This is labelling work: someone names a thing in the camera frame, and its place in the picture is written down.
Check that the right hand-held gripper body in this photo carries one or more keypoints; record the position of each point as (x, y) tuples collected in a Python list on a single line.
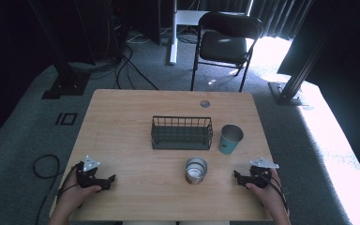
[(259, 178)]

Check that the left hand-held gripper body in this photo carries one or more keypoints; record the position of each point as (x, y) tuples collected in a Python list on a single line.
[(87, 178)]

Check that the teal metal cup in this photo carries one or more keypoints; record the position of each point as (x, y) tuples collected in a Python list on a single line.
[(229, 142)]

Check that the steel cup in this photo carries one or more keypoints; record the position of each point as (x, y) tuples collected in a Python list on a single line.
[(196, 172)]

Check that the person's right hand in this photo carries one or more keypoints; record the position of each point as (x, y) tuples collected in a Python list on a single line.
[(267, 195)]

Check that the person's left hand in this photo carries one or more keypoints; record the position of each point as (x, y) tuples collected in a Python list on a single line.
[(75, 197)]

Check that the grey table grommet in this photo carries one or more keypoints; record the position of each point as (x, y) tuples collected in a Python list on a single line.
[(204, 103)]

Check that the black metal stand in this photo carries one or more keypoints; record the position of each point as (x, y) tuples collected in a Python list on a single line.
[(65, 82), (289, 90)]

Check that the black folding chair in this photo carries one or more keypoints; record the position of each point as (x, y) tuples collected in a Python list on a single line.
[(223, 47)]

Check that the dark equipment cabinet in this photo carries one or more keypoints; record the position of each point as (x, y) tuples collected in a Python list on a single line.
[(115, 28)]

